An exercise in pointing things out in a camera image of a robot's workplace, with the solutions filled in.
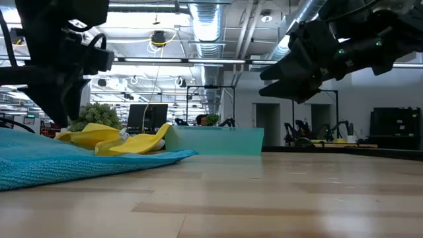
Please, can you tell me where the thick black curved cable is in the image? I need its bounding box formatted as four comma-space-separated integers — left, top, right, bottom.
0, 117, 36, 134

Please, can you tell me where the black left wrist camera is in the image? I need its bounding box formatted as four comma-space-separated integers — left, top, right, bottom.
82, 48, 115, 75

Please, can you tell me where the black hanging camera unit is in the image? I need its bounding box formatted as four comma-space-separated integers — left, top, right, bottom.
151, 30, 167, 48

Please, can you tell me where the black aluminium rig frame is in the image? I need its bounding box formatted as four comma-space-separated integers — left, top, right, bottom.
262, 145, 423, 162

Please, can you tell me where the green plant in white pot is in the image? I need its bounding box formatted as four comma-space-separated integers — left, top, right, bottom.
67, 102, 124, 133

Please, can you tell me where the black metal gantry frame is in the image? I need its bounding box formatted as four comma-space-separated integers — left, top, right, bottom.
185, 85, 237, 128
291, 89, 340, 140

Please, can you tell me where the black storage cabinet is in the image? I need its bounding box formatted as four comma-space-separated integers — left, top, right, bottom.
369, 106, 422, 151

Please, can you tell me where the small leafy green plant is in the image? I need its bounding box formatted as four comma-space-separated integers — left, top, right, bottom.
206, 113, 221, 127

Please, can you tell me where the long LED light bar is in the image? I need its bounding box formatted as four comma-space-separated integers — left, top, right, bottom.
0, 55, 423, 69

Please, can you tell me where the teal translucent plastic bin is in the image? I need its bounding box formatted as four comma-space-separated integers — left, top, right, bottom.
164, 124, 266, 157

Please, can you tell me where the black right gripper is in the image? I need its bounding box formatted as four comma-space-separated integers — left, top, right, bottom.
258, 20, 358, 105

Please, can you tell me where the person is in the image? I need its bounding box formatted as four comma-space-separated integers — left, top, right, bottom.
194, 114, 210, 128

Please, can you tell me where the small cactus in white pot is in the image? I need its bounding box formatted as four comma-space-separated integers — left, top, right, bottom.
346, 122, 358, 144

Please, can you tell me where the red tool cart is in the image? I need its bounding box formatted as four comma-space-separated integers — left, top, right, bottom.
40, 121, 63, 138

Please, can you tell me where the corrugated silver air duct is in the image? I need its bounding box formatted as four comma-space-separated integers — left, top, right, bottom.
187, 0, 232, 115

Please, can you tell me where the silver spiral air duct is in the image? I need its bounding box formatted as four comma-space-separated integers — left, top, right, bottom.
266, 0, 331, 62

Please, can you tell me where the black computer monitor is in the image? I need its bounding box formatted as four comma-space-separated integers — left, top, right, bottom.
126, 103, 169, 130

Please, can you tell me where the yellow microfiber towel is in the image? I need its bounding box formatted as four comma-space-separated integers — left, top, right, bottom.
54, 122, 173, 157

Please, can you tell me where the blue microfiber towel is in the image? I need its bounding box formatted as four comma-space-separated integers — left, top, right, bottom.
0, 127, 199, 192

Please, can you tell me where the thin pale yellow cable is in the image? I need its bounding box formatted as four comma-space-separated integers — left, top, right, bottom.
141, 45, 165, 134

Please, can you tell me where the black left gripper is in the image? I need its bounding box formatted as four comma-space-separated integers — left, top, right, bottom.
0, 32, 92, 129

